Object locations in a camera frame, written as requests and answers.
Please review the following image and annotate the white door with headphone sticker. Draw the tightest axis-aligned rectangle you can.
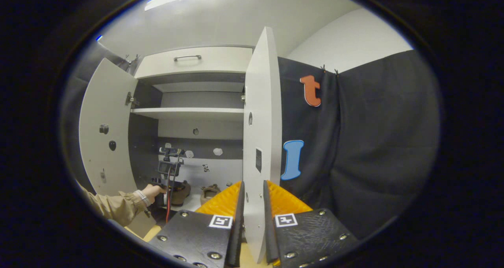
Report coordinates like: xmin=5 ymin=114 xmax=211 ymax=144
xmin=242 ymin=27 xmax=283 ymax=264

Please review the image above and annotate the white door with camera sticker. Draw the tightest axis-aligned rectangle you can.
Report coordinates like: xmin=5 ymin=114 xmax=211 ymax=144
xmin=79 ymin=57 xmax=138 ymax=198

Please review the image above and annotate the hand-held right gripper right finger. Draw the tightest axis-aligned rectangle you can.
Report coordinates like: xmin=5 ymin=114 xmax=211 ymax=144
xmin=263 ymin=180 xmax=359 ymax=268

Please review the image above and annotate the brown shoe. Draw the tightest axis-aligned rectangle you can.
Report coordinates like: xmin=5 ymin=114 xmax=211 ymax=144
xmin=200 ymin=184 xmax=222 ymax=205
xmin=170 ymin=180 xmax=192 ymax=206

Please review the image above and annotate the white wrist band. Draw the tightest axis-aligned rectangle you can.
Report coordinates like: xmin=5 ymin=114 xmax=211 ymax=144
xmin=133 ymin=189 xmax=152 ymax=207

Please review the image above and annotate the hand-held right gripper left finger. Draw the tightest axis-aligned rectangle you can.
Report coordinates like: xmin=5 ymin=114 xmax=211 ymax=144
xmin=148 ymin=181 xmax=245 ymax=268

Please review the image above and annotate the white shoe cabinet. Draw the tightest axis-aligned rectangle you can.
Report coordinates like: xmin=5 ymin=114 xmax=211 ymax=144
xmin=128 ymin=46 xmax=254 ymax=221

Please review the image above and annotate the red gripper cable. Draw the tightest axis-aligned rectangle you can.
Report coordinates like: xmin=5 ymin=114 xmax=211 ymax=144
xmin=165 ymin=164 xmax=176 ymax=224

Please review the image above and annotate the white cabinet shelf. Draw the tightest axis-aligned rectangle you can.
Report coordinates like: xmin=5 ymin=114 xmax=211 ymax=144
xmin=153 ymin=81 xmax=245 ymax=93
xmin=131 ymin=107 xmax=245 ymax=122

